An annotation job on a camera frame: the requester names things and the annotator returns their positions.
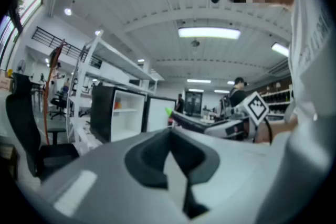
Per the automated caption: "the black swivel chair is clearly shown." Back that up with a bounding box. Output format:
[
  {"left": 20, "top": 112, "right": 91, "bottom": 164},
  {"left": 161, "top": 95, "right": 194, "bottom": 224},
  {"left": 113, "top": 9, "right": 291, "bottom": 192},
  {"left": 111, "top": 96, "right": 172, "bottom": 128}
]
[{"left": 49, "top": 97, "right": 68, "bottom": 121}]

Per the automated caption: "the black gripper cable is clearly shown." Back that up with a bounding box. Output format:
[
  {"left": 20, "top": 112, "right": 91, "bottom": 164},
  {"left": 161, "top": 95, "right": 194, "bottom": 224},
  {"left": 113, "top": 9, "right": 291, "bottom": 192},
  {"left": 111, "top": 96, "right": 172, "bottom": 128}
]
[{"left": 251, "top": 116, "right": 274, "bottom": 144}]

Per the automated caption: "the large black machine housing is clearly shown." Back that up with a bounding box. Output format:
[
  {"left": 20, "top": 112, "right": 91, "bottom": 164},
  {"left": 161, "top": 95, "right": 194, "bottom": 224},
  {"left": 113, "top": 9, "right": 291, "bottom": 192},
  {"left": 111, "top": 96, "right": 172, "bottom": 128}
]
[{"left": 90, "top": 85, "right": 177, "bottom": 144}]

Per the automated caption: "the wall shelf with bottles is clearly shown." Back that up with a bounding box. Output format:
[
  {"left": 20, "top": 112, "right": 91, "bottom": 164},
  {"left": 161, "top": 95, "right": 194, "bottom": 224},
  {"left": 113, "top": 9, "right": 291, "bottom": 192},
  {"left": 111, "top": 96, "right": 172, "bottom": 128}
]
[{"left": 259, "top": 83, "right": 294, "bottom": 116}]

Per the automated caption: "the orange metal stand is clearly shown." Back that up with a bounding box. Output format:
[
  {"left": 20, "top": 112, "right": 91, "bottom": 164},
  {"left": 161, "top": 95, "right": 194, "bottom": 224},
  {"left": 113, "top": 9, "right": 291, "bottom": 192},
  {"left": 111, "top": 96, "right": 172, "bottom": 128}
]
[{"left": 43, "top": 38, "right": 69, "bottom": 145}]

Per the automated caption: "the black glass double door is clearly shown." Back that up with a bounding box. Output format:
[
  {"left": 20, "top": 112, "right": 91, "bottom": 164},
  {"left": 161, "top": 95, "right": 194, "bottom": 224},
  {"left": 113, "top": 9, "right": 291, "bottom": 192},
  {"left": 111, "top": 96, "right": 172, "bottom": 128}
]
[{"left": 184, "top": 91, "right": 203, "bottom": 116}]

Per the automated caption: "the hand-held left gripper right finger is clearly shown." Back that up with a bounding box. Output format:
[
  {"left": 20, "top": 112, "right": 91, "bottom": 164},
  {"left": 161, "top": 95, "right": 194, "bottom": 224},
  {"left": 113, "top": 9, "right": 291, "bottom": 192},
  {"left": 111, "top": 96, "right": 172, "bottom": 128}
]
[{"left": 170, "top": 128, "right": 290, "bottom": 224}]

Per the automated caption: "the white metal shelf rack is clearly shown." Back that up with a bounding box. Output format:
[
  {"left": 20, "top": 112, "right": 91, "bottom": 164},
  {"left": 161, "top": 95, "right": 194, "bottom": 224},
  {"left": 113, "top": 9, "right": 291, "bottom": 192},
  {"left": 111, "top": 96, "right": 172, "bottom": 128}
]
[{"left": 65, "top": 34, "right": 165, "bottom": 145}]

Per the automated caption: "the black balcony railing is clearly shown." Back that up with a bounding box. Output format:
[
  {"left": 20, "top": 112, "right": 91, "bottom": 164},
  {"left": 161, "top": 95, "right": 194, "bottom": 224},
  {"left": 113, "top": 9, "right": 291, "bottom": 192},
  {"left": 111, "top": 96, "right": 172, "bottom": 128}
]
[{"left": 31, "top": 26, "right": 103, "bottom": 69}]

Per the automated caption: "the person's right forearm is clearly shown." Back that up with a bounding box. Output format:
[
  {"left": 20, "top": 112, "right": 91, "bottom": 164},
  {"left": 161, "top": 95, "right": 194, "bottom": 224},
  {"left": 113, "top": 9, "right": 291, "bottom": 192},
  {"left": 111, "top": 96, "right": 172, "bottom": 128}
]
[{"left": 256, "top": 115, "right": 299, "bottom": 144}]

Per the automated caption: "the person's white printed shirt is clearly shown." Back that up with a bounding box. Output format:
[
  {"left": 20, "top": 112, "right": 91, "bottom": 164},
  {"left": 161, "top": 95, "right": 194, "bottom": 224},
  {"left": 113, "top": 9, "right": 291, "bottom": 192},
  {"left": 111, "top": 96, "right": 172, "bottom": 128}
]
[{"left": 256, "top": 0, "right": 334, "bottom": 224}]

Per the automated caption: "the cardboard box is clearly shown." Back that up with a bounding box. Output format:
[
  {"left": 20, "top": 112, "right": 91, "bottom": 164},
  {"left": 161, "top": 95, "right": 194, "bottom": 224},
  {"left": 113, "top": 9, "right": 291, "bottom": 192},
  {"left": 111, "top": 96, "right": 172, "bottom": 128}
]
[{"left": 0, "top": 69, "right": 13, "bottom": 92}]

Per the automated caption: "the black mesh office chair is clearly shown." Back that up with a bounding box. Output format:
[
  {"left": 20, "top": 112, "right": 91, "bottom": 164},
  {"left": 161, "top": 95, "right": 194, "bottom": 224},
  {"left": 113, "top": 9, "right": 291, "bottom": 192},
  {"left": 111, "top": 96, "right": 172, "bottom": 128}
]
[{"left": 5, "top": 72, "right": 79, "bottom": 183}]

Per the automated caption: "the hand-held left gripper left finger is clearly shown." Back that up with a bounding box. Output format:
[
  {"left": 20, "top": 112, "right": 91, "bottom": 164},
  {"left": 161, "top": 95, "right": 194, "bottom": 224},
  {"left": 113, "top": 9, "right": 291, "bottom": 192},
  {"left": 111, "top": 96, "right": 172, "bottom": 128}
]
[{"left": 39, "top": 128, "right": 185, "bottom": 224}]

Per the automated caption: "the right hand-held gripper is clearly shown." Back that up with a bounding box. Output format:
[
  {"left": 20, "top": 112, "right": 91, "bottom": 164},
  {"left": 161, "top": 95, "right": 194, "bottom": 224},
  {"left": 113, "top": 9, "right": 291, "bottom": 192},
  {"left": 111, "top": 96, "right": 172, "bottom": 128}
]
[{"left": 204, "top": 91, "right": 270, "bottom": 140}]

